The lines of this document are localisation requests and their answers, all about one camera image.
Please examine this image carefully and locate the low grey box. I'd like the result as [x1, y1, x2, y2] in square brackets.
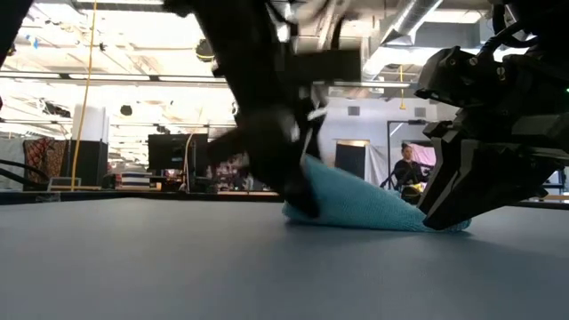
[47, 176, 83, 192]

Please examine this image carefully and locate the light blue microfiber towel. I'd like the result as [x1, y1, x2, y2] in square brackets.
[282, 155, 472, 233]

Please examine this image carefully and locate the yellow cable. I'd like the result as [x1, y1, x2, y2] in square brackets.
[69, 0, 99, 193]

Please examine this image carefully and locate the black partition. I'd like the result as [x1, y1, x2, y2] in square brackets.
[333, 140, 366, 181]

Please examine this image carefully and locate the person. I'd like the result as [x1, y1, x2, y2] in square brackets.
[390, 141, 431, 193]

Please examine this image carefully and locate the yellow black object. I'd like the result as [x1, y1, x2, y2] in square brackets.
[401, 185, 423, 206]

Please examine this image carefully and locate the black cable loop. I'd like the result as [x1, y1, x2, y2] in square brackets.
[0, 158, 51, 191]

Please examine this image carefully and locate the black station frame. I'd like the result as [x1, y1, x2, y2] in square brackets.
[386, 118, 430, 179]

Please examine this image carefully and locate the silver ventilation duct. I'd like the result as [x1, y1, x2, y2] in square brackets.
[362, 0, 445, 81]

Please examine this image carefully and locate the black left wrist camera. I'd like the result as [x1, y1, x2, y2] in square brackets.
[284, 47, 363, 84]

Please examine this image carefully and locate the pink cloth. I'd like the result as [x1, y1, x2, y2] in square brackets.
[415, 144, 437, 168]

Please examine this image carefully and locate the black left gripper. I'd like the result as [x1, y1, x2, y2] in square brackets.
[206, 84, 328, 219]

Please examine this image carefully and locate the ceiling light strip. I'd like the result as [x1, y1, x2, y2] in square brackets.
[0, 70, 413, 89]

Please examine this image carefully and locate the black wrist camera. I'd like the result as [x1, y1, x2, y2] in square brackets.
[284, 47, 363, 84]
[414, 45, 512, 108]

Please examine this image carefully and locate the red patterned cloth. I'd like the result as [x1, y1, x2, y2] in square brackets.
[22, 137, 68, 186]

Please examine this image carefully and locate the black monitor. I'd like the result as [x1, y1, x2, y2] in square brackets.
[148, 132, 209, 172]

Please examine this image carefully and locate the yellow hanging cord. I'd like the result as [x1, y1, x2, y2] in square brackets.
[397, 64, 408, 111]

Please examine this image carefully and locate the black ceiling camera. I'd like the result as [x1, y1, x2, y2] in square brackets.
[194, 38, 215, 63]

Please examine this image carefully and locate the black table frame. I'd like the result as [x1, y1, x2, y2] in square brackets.
[0, 189, 569, 210]

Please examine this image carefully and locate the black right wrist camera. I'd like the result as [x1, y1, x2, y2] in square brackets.
[414, 45, 512, 108]

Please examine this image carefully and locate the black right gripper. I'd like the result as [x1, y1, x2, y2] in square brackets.
[417, 52, 569, 231]

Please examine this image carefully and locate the black right camera cable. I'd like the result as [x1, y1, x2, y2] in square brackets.
[477, 20, 541, 57]

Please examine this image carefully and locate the white pillar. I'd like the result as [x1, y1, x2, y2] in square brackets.
[71, 104, 110, 143]

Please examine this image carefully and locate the tall black cabinet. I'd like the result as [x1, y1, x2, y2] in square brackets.
[188, 142, 218, 195]

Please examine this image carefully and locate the striped stack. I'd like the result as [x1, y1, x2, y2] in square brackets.
[119, 172, 152, 188]

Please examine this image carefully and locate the white cloth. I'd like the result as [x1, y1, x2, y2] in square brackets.
[365, 145, 397, 188]

